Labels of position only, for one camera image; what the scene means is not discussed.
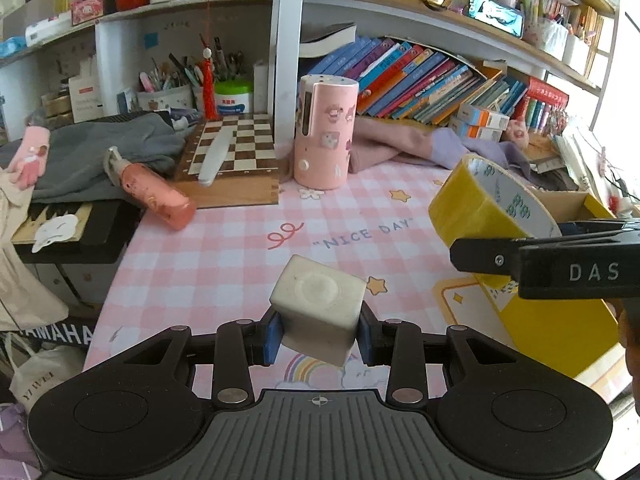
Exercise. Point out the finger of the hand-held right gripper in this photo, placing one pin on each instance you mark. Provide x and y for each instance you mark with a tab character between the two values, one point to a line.
600	226
480	257

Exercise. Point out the red boxed book set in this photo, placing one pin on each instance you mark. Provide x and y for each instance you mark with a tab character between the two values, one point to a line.
547	95

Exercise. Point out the pink checked cloth desktop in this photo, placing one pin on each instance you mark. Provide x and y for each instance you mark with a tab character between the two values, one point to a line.
225	270

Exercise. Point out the pink tin box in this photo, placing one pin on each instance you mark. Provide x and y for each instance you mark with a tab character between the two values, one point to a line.
87	9

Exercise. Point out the white tissue pack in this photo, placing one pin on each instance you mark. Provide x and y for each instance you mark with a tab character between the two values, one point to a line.
47	30

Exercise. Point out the white jar green lid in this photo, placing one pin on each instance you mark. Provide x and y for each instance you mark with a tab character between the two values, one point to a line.
234	97

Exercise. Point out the white ghost cutout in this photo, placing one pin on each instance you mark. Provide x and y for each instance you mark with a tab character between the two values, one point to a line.
55	232

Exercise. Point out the clear pen container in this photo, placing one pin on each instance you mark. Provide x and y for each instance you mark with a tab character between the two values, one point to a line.
545	35

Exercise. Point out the black keyboard piano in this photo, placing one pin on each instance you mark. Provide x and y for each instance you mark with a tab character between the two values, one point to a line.
105	230

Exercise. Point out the row of colourful books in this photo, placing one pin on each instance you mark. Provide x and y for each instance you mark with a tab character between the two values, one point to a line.
410	75

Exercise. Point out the yellow cardboard box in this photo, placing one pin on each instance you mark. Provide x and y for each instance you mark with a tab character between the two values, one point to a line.
550	330

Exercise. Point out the pink knitted glove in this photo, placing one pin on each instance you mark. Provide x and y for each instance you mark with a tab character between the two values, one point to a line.
30	160

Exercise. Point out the black thick book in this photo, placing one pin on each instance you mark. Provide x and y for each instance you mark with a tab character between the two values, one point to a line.
327	40

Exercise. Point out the pink pig toy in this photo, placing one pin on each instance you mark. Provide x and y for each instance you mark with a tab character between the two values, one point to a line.
516	132

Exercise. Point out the purple backpack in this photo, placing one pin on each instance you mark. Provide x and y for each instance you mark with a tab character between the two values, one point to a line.
15	440

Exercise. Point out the white cube eraser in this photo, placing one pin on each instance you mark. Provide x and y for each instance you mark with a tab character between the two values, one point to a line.
320	305

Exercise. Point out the red tassel ornament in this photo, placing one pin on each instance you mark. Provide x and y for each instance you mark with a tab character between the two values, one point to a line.
207	80

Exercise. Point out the pink lilac cloth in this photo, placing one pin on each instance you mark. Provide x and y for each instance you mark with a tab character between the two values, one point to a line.
400	142

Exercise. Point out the white box red label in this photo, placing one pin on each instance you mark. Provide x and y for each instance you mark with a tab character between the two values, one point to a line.
86	100

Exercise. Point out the white storage box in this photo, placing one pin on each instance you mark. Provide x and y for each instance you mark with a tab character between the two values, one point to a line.
576	55

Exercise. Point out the black phone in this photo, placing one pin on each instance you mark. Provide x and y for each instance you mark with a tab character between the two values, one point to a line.
495	14

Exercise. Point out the white plastic bag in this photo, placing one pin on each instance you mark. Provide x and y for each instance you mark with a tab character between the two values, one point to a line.
585	160

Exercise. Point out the white flat ruler case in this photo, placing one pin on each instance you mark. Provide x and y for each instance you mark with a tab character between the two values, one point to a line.
215	160

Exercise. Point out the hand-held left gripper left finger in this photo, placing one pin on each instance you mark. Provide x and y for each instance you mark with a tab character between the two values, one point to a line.
272	339

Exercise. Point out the beige garment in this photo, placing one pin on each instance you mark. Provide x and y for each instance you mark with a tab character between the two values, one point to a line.
25	270

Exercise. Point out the yellow tape roll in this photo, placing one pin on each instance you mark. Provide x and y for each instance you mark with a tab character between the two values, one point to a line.
465	210

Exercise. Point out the white tote bag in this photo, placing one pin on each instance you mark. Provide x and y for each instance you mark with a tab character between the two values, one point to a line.
40	375

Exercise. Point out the pink cylinder container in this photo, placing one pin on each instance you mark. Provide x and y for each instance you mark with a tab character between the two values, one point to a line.
325	150

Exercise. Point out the white pen cup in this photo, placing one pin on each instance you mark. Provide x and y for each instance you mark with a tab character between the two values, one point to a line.
165	97

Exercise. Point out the wooden chessboard box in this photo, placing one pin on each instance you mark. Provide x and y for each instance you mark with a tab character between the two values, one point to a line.
250	140

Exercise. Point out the pink spray bottle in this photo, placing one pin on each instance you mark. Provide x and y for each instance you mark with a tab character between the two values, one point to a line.
155	195

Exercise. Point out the white shelf unit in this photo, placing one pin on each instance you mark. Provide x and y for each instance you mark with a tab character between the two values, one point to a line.
287	35

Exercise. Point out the grey cloth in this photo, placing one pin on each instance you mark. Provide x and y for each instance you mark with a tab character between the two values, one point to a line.
100	145

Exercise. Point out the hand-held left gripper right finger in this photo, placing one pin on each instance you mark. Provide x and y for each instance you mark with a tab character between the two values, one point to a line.
366	341

